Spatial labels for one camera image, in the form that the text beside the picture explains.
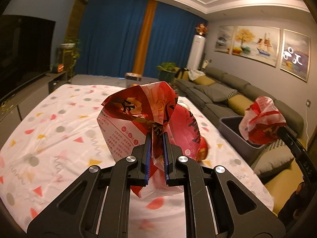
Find red white wrapper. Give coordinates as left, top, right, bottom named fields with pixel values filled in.
left=239, top=96, right=286, bottom=145

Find red white snack bag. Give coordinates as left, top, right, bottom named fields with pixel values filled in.
left=97, top=82, right=208, bottom=198

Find grey plastic trash bin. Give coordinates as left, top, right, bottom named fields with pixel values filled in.
left=218, top=116, right=265, bottom=166

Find near grey pillow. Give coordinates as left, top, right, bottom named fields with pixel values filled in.
left=254, top=141, right=294, bottom=179

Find patterned white tablecloth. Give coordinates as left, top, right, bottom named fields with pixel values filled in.
left=1, top=84, right=274, bottom=237

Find mustard yellow cushion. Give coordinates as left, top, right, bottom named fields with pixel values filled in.
left=228, top=94, right=254, bottom=116

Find right seascape painting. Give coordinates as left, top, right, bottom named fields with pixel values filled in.
left=280, top=29, right=310, bottom=82

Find grey cushion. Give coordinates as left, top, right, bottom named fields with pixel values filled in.
left=195, top=85, right=228, bottom=103

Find far mustard cushion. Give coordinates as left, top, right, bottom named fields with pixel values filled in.
left=193, top=75, right=216, bottom=86

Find dark tv cabinet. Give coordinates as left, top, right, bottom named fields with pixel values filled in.
left=1, top=71, right=68, bottom=146

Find middle sailboat tree painting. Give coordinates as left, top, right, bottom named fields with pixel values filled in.
left=232, top=25, right=281, bottom=67

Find white cloth on sofa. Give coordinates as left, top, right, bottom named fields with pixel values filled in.
left=188, top=69, right=205, bottom=81

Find patterned box on table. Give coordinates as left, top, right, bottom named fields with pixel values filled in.
left=125, top=73, right=142, bottom=81

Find black bag on sofa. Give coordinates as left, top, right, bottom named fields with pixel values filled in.
left=174, top=68, right=189, bottom=81

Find orange curtain strip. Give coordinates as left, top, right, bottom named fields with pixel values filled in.
left=132, top=0, right=158, bottom=75

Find green potted floor plant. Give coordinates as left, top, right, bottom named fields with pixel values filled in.
left=156, top=62, right=176, bottom=83

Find white standing air conditioner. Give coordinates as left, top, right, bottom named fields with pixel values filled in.
left=186, top=35, right=206, bottom=70

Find left landscape painting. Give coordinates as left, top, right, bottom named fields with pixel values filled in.
left=214, top=25, right=235, bottom=54

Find trailing plant on stand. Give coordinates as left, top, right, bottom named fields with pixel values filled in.
left=60, top=38, right=81, bottom=80

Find flower decoration on conditioner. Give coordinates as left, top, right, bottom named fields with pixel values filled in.
left=195, top=23, right=208, bottom=37

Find blue curtains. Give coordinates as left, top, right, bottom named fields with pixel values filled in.
left=75, top=0, right=207, bottom=78

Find black television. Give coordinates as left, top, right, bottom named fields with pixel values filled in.
left=0, top=15, right=55, bottom=98

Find wall socket with cable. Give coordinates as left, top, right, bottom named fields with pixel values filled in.
left=305, top=100, right=310, bottom=141

